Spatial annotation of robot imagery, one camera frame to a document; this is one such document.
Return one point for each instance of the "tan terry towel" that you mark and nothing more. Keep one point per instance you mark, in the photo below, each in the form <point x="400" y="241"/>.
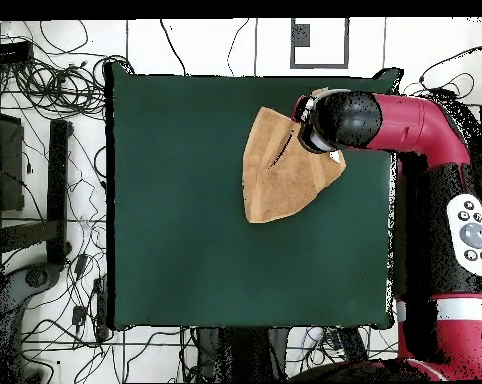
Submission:
<point x="273" y="184"/>

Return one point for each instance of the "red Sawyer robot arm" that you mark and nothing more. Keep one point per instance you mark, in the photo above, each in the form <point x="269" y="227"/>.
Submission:
<point x="401" y="124"/>

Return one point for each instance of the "flat black box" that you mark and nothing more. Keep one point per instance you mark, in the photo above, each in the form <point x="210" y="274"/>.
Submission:
<point x="9" y="52"/>

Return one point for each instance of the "grey square floor marker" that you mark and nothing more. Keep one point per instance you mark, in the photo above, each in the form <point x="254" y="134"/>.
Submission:
<point x="301" y="36"/>

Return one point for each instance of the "dark green table cloth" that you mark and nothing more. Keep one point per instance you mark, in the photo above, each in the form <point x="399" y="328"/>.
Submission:
<point x="165" y="200"/>

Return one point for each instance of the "black oblong floor box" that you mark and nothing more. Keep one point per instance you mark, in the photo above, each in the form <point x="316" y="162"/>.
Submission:
<point x="351" y="344"/>

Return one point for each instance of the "long black power strip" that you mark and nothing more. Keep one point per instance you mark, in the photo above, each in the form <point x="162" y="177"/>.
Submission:
<point x="102" y="304"/>

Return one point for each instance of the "large black box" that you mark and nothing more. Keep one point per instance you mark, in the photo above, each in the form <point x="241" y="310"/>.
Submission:
<point x="9" y="160"/>

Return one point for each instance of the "small black power adapter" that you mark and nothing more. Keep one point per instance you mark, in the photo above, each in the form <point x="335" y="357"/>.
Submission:
<point x="79" y="315"/>

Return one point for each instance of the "office chair base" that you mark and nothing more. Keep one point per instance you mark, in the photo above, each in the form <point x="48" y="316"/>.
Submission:
<point x="37" y="278"/>

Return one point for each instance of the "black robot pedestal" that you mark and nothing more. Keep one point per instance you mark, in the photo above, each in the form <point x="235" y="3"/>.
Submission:
<point x="245" y="352"/>

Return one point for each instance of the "black metal frame bar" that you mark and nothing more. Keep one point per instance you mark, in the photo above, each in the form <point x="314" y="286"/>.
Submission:
<point x="59" y="180"/>

